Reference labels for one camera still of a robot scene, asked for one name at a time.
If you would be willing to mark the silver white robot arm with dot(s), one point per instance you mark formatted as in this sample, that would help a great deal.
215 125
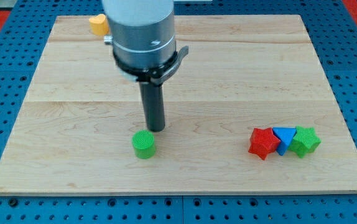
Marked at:
143 35

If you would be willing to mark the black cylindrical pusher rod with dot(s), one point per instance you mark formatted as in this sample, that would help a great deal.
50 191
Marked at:
153 105

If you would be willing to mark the green cylinder block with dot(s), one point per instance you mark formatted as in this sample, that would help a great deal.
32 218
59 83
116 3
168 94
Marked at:
143 143

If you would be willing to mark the red star block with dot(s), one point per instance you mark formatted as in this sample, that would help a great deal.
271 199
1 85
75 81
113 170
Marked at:
263 142

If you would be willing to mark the light wooden board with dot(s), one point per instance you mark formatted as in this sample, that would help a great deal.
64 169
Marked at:
72 136

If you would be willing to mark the blue triangle block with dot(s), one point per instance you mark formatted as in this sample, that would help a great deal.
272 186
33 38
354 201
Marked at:
285 135

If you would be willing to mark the yellow heart block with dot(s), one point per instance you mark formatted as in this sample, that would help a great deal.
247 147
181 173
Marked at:
99 25

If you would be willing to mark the green star block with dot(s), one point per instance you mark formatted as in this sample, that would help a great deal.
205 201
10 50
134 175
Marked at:
305 141

